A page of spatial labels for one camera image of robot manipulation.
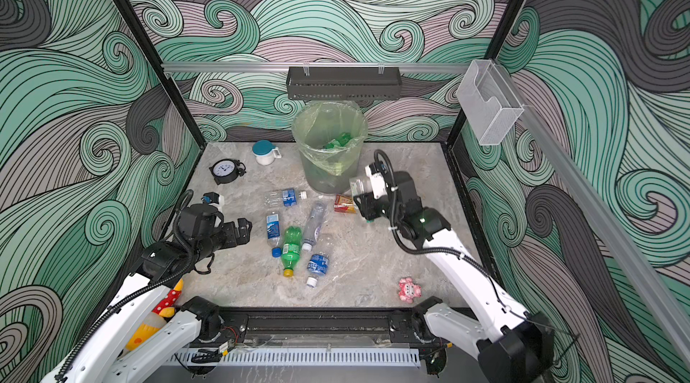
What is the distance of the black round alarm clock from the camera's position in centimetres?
109

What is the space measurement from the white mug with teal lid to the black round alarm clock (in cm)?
8

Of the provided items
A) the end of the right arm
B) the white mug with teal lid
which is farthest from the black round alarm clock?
the end of the right arm

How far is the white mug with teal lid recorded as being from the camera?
3.66 ft
